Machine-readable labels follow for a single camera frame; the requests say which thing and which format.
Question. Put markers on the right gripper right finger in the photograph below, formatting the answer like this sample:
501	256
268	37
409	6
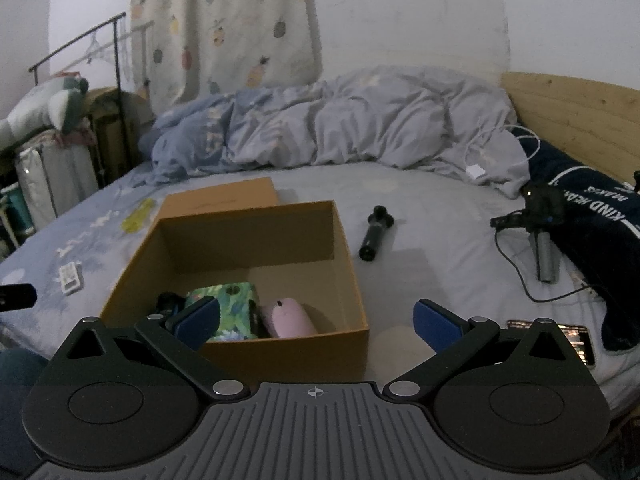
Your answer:
459	345

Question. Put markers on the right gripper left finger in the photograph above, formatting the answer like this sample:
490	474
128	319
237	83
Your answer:
177	338

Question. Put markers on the white remote control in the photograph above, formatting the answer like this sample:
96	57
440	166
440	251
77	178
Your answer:
69	276

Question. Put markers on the yellow liquid bottle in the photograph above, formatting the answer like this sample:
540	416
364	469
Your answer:
135	221

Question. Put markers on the black electric shaver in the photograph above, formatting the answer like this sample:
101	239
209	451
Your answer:
379	222

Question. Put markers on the brown cardboard box lid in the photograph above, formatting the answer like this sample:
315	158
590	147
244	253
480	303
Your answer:
246	194

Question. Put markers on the black blue object in box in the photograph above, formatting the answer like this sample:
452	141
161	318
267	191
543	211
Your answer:
169	304

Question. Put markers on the green floral tissue pack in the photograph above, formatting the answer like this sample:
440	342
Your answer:
238	317

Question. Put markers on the teal plastic bin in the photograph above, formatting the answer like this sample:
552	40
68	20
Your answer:
15	216

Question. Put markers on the pink computer mouse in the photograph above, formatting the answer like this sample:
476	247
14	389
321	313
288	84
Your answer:
286	318

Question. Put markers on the smartphone with lit screen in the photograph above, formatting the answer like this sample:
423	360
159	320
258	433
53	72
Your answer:
580	339

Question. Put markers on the silver grey storage bag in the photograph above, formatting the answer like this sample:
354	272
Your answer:
54	178

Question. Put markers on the brown cardboard box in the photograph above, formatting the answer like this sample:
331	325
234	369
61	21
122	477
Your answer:
296	251

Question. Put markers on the dark printed pillow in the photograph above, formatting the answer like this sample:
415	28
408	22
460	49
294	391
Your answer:
598	231

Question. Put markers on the white green plush toy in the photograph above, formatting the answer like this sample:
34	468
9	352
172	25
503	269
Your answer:
56	104

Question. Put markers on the grey blue duvet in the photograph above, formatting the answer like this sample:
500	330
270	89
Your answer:
404	117

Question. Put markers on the black clothes rack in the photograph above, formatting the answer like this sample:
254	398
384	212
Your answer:
115	115

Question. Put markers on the wooden headboard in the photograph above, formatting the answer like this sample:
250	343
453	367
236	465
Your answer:
594	122

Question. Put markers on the pineapple print curtain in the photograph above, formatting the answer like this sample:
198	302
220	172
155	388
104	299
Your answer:
184	49

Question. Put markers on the black tripod with grey handle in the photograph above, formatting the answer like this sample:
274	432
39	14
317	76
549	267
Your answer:
543	207

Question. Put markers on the white charger with cable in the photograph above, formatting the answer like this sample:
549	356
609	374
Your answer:
483	158

